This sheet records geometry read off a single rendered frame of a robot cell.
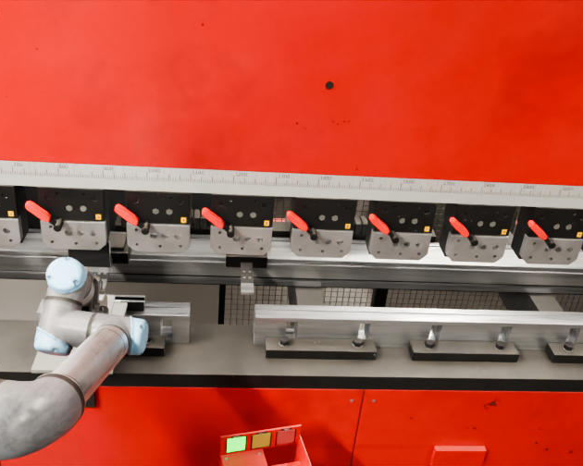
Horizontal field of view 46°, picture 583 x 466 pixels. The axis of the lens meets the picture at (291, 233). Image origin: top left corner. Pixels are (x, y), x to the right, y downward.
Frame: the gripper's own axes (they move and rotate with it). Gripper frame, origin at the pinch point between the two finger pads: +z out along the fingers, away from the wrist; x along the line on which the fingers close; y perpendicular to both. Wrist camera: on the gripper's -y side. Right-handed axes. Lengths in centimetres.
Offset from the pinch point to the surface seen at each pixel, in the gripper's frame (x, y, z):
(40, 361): 8.9, -12.0, -9.4
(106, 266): -3.0, 13.0, -1.6
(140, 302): -11.0, 5.7, 6.2
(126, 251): -4.9, 23.3, 17.9
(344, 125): -58, 38, -36
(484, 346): -105, -3, 11
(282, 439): -48, -29, 2
